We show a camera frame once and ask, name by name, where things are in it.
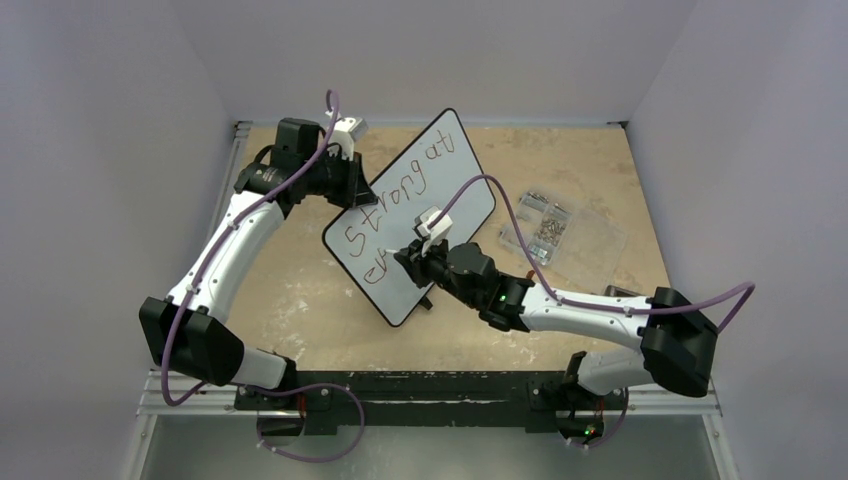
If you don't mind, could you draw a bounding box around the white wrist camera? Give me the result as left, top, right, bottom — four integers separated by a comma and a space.
327, 117, 369, 160
413, 206, 453, 256

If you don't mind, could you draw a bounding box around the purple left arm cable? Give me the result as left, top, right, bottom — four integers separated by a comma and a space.
160, 89, 364, 463

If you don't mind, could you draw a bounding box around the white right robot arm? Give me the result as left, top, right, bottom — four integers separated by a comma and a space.
393, 240, 718, 407

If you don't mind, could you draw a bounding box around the white whiteboard black frame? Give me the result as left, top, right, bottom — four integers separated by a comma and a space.
322, 108, 497, 327

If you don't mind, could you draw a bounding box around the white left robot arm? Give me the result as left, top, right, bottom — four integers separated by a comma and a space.
139, 117, 377, 409

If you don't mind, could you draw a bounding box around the aluminium extrusion rail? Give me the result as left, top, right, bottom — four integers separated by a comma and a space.
136, 370, 721, 417

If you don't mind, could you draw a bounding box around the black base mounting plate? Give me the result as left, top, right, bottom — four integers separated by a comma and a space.
235, 371, 628, 439

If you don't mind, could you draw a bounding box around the clear plastic screw box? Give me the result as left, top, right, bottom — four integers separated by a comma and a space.
499, 189, 627, 284

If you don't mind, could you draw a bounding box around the black metal clamp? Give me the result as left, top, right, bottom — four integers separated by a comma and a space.
603, 285, 641, 297

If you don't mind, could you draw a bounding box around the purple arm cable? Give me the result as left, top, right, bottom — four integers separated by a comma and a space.
160, 89, 364, 463
430, 174, 757, 450

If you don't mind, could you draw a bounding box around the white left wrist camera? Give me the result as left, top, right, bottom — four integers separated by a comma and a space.
327, 117, 369, 160

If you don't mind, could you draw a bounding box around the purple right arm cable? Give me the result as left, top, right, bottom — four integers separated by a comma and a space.
430, 174, 757, 450

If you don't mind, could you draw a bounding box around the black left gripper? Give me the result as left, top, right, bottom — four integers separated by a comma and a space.
301, 148, 375, 208

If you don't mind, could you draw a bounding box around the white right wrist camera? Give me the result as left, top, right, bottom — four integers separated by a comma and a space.
413, 206, 453, 256

